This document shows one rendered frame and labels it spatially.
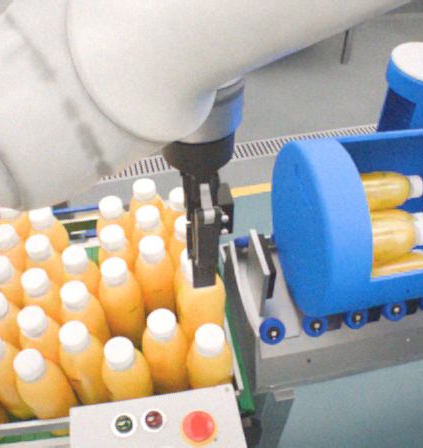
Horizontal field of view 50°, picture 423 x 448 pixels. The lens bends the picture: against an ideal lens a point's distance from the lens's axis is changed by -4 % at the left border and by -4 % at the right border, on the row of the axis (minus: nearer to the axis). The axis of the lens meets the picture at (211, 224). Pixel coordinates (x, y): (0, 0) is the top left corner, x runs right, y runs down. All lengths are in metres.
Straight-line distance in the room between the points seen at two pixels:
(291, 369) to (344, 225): 0.34
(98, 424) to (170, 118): 0.42
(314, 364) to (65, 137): 0.73
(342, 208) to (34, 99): 0.49
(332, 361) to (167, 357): 0.35
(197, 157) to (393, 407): 1.55
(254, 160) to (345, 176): 2.01
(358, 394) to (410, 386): 0.21
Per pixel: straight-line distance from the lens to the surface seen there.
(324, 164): 0.67
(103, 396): 0.77
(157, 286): 0.76
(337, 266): 0.64
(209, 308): 0.65
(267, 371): 0.86
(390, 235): 0.74
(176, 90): 0.22
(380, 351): 0.93
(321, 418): 1.79
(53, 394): 0.69
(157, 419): 0.57
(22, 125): 0.22
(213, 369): 0.66
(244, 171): 2.57
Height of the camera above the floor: 1.64
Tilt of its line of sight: 46 degrees down
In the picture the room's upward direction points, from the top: straight up
